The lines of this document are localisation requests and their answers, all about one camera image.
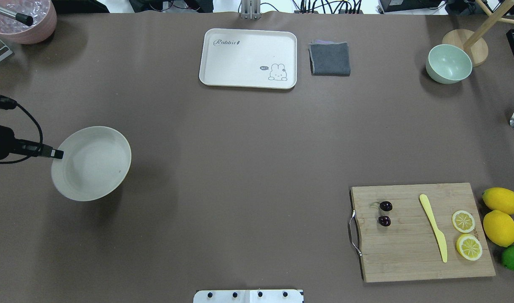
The cream round plate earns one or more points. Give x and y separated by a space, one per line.
95 162

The cream rabbit tray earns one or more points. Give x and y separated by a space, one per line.
249 58

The dark red cherry upper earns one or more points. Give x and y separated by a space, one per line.
385 206

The dark red cherry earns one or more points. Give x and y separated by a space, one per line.
385 206
384 220

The dark red cherry lower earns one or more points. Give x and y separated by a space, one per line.
384 220

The pink bowl with ice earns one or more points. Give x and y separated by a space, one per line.
45 21

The grey folded cloth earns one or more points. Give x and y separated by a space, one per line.
329 58

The wooden cutting board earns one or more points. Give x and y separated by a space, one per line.
407 249

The yellow plastic knife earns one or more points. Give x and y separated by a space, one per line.
439 235

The green bowl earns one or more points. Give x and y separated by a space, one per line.
448 64

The lemon slice upper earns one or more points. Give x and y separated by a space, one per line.
463 221

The lemon slice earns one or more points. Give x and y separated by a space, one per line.
469 247
463 221

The lemon slice lower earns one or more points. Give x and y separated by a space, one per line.
469 247

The wooden mug tree stand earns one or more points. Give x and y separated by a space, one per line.
472 42

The yellow lemon far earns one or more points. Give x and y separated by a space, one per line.
498 198

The yellow lemon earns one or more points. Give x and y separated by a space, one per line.
498 198
499 228

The yellow lemon near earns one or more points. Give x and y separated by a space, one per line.
499 228

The metal scoop handle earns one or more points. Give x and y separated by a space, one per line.
20 17

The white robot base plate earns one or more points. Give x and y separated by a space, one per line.
250 296

